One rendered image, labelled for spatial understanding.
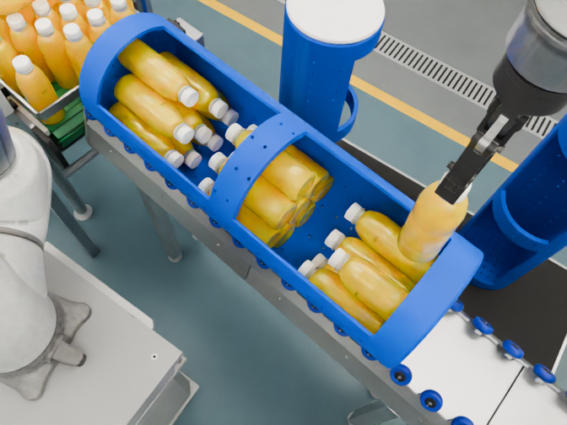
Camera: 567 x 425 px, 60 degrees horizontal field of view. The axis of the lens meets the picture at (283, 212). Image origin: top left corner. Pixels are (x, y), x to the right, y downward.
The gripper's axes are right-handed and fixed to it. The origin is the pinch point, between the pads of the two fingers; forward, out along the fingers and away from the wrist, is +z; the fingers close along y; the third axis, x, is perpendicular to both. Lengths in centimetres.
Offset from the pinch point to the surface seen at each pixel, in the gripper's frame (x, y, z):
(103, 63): 71, -9, 27
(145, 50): 69, 1, 29
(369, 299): -0.7, -8.9, 33.7
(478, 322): -21, 9, 49
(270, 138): 31.9, -0.5, 23.6
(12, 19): 107, -11, 37
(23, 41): 104, -12, 42
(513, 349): -29, 8, 48
